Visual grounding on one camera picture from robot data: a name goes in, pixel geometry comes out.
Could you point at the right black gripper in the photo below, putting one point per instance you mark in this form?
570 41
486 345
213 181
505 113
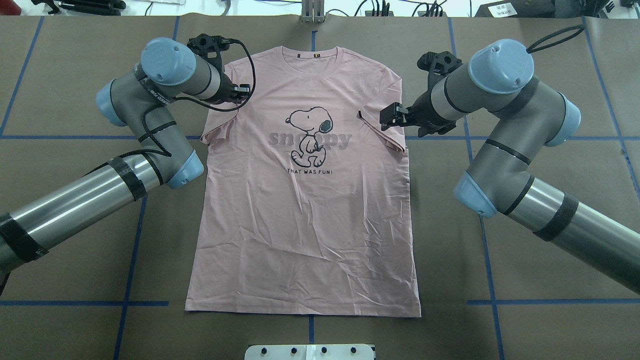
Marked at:
419 114

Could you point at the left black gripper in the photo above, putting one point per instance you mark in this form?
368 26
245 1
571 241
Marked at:
228 88

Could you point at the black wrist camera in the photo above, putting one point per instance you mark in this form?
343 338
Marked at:
209 48
438 65

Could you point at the black folded tripod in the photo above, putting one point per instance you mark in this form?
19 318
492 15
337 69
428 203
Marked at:
93 7

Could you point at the pink Snoopy t-shirt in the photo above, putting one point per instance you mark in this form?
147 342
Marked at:
306 208

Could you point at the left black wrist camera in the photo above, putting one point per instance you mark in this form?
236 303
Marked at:
209 48

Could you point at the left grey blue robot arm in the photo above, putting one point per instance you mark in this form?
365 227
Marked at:
167 72

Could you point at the grey box with label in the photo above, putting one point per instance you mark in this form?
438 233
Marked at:
517 9

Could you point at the aluminium frame post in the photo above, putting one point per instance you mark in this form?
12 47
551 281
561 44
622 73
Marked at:
313 11

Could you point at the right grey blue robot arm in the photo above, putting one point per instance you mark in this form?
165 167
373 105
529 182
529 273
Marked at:
500 78

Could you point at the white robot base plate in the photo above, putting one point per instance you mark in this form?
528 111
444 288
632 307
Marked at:
335 351

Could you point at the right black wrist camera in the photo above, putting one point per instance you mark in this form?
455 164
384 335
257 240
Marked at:
438 65

